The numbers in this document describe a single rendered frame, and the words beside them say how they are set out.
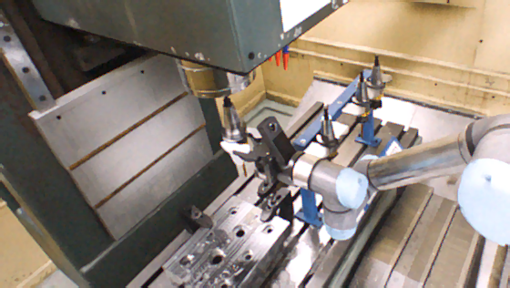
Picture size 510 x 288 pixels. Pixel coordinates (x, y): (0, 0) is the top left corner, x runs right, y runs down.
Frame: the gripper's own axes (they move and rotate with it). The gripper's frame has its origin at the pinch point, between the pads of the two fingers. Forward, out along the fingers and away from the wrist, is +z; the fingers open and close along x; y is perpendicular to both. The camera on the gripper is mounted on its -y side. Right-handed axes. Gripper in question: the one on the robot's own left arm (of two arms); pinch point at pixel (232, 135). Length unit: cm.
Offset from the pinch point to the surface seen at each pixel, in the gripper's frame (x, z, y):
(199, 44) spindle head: -12.5, -13.0, -32.9
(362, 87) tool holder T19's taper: 42.5, -15.0, 6.3
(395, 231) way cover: 34, -32, 58
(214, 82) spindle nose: -6.2, -6.1, -20.4
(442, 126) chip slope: 93, -30, 52
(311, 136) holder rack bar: 19.6, -10.1, 11.0
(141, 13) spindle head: -12.5, -0.2, -36.1
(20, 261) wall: -42, 81, 59
